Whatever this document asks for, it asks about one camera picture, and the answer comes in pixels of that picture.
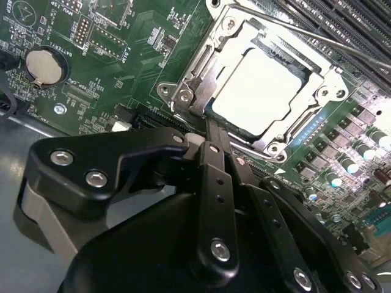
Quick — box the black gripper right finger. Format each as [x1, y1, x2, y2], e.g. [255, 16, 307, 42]
[218, 128, 382, 293]

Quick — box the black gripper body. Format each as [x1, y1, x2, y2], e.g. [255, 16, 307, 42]
[57, 191, 283, 293]

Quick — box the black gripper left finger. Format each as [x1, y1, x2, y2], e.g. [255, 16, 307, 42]
[13, 117, 241, 279]

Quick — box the silver square CPU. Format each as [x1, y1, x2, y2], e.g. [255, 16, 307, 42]
[210, 48, 308, 139]

